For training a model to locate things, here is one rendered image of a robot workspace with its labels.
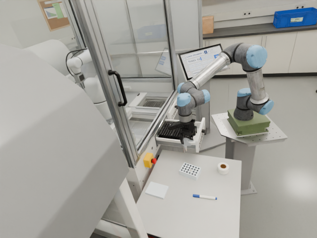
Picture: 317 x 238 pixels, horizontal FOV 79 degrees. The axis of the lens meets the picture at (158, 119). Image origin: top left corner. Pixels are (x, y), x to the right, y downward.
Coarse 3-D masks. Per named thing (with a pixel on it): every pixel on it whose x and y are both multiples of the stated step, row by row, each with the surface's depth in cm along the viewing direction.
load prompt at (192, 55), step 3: (198, 51) 213; (201, 51) 214; (204, 51) 214; (207, 51) 215; (210, 51) 215; (189, 54) 211; (192, 54) 212; (195, 54) 212; (198, 54) 213; (201, 54) 213; (204, 54) 214; (186, 57) 210; (189, 57) 211; (192, 57) 211
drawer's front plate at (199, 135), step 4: (204, 120) 151; (200, 124) 145; (204, 124) 152; (200, 128) 141; (200, 132) 138; (200, 136) 140; (196, 140) 131; (200, 140) 141; (196, 144) 132; (200, 144) 143; (196, 148) 134; (196, 152) 136
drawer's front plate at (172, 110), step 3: (174, 102) 178; (174, 105) 175; (171, 108) 171; (174, 108) 176; (168, 111) 167; (171, 111) 169; (174, 111) 177; (168, 114) 166; (171, 114) 169; (174, 114) 177; (168, 117) 168; (171, 117) 170; (174, 117) 178
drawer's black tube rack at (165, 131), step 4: (164, 124) 157; (168, 124) 161; (160, 128) 153; (164, 128) 158; (176, 128) 150; (160, 132) 149; (164, 132) 154; (168, 132) 148; (172, 132) 147; (176, 132) 151; (160, 136) 149; (164, 136) 149; (168, 136) 149; (172, 136) 145; (176, 136) 142
